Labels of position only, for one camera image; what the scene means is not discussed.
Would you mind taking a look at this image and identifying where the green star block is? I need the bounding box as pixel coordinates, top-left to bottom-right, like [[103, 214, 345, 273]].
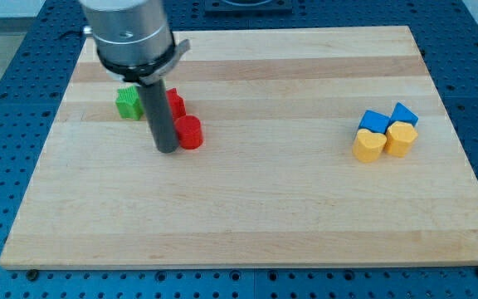
[[115, 86, 144, 120]]

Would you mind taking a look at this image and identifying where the yellow heart block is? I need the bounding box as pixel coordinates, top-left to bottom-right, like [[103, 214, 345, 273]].
[[352, 129, 387, 163]]

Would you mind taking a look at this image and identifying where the yellow hexagon block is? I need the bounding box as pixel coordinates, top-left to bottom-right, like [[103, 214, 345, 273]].
[[384, 121, 418, 158]]

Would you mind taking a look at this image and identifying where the blue cube block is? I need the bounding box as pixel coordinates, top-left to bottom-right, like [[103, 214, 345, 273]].
[[358, 110, 390, 134]]

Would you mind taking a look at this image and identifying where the red star block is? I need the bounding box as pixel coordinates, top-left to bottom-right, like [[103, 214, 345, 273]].
[[166, 88, 186, 120]]

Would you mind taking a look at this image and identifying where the blue triangle block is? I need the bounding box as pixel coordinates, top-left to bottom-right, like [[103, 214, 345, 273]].
[[389, 102, 419, 127]]

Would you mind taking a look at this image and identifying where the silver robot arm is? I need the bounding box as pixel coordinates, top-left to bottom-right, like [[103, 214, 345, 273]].
[[80, 0, 191, 154]]

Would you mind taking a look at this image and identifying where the red cylinder block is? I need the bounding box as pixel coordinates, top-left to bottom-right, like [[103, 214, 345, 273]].
[[174, 115, 203, 150]]

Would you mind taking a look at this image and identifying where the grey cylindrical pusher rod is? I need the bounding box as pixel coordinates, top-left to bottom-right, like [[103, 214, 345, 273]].
[[136, 80, 179, 153]]

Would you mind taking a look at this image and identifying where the wooden board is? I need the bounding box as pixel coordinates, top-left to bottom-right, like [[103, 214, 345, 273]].
[[0, 26, 478, 270]]

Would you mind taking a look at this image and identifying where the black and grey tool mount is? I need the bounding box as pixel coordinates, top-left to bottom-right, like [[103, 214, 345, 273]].
[[96, 39, 191, 86]]

